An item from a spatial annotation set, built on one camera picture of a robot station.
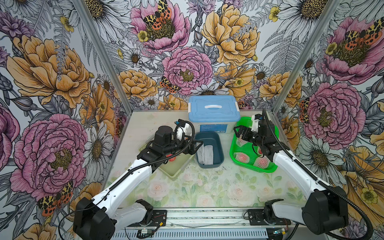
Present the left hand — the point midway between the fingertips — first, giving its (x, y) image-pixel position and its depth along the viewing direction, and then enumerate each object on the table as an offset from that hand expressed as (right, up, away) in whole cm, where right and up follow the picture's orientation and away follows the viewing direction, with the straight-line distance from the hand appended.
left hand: (195, 144), depth 74 cm
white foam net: (+3, -8, +17) cm, 19 cm away
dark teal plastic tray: (+10, +1, +28) cm, 29 cm away
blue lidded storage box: (+12, +17, +23) cm, 31 cm away
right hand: (+24, +5, +10) cm, 26 cm away
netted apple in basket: (+27, -9, +15) cm, 32 cm away
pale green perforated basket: (-13, -16, +13) cm, 24 cm away
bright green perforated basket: (+32, -9, +15) cm, 36 cm away
